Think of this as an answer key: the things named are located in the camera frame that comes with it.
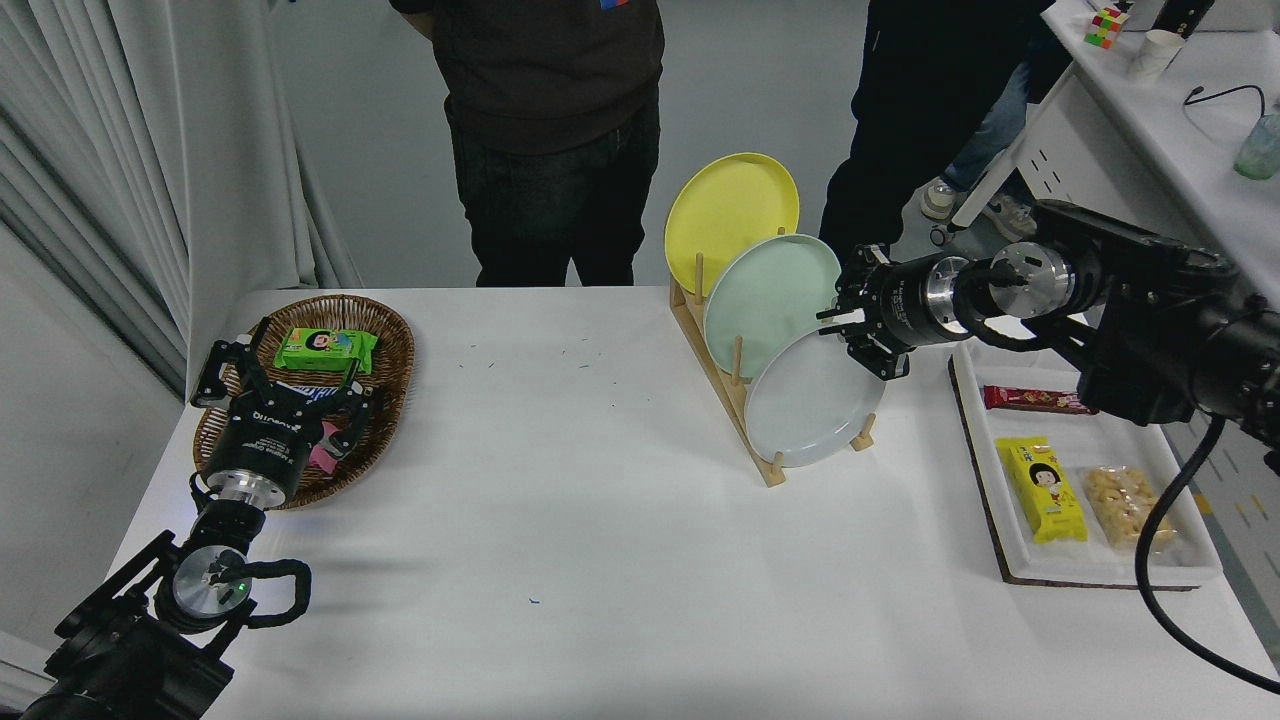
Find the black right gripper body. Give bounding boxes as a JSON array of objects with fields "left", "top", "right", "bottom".
[{"left": 867, "top": 257, "right": 940, "bottom": 354}]

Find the person in black trousers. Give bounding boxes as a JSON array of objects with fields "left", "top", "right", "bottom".
[{"left": 818, "top": 0, "right": 1071, "bottom": 266}]

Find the green snack pack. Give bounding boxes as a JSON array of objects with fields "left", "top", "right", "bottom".
[{"left": 274, "top": 326, "right": 381, "bottom": 377}]

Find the person in blue jeans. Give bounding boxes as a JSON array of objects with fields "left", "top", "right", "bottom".
[{"left": 920, "top": 60, "right": 1041, "bottom": 244}]

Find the white tray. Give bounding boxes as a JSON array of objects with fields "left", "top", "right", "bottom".
[{"left": 950, "top": 340, "right": 1223, "bottom": 589}]

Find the dark blue snack bar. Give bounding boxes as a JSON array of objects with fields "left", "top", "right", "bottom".
[{"left": 272, "top": 376, "right": 351, "bottom": 401}]

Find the grey plate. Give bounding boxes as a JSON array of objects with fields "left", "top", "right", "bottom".
[{"left": 743, "top": 323, "right": 890, "bottom": 469}]

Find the wooden plate rack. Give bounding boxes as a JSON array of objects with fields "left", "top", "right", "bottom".
[{"left": 669, "top": 228, "right": 878, "bottom": 489}]

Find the pink snack pack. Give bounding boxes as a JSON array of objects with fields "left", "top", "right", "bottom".
[{"left": 308, "top": 420, "right": 353, "bottom": 473}]

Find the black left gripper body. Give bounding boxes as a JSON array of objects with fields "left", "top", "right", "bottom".
[{"left": 203, "top": 390, "right": 334, "bottom": 493}]

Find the clear bag of puffed snack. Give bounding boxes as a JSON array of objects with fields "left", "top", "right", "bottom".
[{"left": 1083, "top": 465, "right": 1179, "bottom": 553}]

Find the yellow snack pack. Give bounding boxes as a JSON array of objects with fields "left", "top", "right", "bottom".
[{"left": 995, "top": 437, "right": 1089, "bottom": 545}]

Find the person standing in brown top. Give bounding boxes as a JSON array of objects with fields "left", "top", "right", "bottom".
[{"left": 390, "top": 0, "right": 666, "bottom": 289}]

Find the colourful puzzle cube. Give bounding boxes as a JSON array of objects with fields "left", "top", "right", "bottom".
[{"left": 1085, "top": 5, "right": 1131, "bottom": 49}]

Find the white side desk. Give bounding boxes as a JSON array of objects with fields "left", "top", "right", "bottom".
[{"left": 930, "top": 0, "right": 1280, "bottom": 641}]

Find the red snack bar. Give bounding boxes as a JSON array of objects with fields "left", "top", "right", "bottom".
[{"left": 983, "top": 385, "right": 1096, "bottom": 416}]

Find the white paper cup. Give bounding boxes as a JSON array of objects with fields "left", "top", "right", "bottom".
[{"left": 1128, "top": 29, "right": 1187, "bottom": 84}]

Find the white curtain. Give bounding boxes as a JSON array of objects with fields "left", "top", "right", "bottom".
[{"left": 0, "top": 0, "right": 363, "bottom": 396}]

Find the brown wicker basket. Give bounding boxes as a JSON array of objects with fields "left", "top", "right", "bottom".
[{"left": 193, "top": 294, "right": 417, "bottom": 511}]

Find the black cable on desk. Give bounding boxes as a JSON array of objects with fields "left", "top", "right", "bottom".
[{"left": 1184, "top": 84, "right": 1268, "bottom": 121}]

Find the yellow plate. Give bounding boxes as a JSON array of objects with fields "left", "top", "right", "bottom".
[{"left": 664, "top": 152, "right": 801, "bottom": 298}]

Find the green translucent bottle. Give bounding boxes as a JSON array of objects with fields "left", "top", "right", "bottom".
[{"left": 1234, "top": 100, "right": 1280, "bottom": 181}]

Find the mint green plate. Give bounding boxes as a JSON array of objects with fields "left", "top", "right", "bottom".
[{"left": 703, "top": 234, "right": 844, "bottom": 381}]

